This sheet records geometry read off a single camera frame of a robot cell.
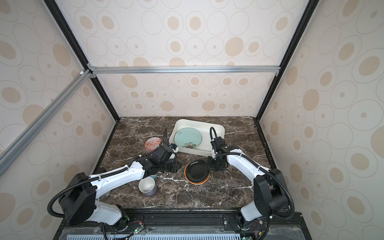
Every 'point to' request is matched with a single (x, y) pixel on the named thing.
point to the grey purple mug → (147, 186)
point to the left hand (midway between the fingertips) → (184, 164)
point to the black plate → (197, 172)
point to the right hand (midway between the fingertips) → (209, 167)
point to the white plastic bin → (204, 148)
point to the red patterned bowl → (151, 144)
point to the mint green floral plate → (188, 138)
